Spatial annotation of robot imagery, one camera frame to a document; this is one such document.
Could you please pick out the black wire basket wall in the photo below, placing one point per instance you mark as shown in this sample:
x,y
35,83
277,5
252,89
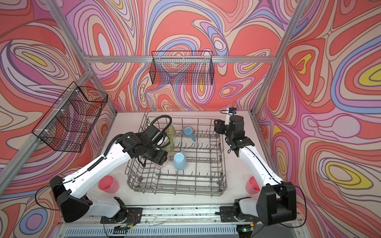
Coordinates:
x,y
72,118
177,67

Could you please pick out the blue floral ceramic mug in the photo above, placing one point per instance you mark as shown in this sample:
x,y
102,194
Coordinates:
x,y
188,132

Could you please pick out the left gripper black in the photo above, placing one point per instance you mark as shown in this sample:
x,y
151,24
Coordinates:
x,y
162,157

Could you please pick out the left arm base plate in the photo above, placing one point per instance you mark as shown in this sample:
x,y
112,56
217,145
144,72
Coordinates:
x,y
131,215

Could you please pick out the pink plastic cup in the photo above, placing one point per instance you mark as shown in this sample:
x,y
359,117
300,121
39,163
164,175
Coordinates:
x,y
109,184
252,187

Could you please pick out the light blue mug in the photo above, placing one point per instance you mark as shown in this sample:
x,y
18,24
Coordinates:
x,y
180,161

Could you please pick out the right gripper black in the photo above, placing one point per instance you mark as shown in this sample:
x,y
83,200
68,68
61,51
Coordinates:
x,y
219,126

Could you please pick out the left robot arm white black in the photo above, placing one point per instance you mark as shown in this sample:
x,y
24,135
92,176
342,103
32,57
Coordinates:
x,y
71,192

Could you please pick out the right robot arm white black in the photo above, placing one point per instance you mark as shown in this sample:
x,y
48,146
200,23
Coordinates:
x,y
277,201

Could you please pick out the black wire basket back wall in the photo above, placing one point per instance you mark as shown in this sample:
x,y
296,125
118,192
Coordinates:
x,y
177,67

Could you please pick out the clear pink glass cup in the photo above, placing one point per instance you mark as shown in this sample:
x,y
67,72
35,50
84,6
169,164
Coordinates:
x,y
166,163

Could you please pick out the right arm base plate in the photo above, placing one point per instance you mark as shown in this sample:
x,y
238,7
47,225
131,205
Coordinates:
x,y
229,214

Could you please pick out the grey wire dish rack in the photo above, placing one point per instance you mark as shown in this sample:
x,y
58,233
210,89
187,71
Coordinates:
x,y
205,173

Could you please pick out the black wire basket left wall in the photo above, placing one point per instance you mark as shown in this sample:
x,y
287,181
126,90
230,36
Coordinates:
x,y
72,118

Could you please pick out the green glass cup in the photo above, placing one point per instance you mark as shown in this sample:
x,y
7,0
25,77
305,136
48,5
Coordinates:
x,y
171,132
170,147

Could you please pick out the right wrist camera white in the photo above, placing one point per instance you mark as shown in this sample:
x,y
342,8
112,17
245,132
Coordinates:
x,y
229,112

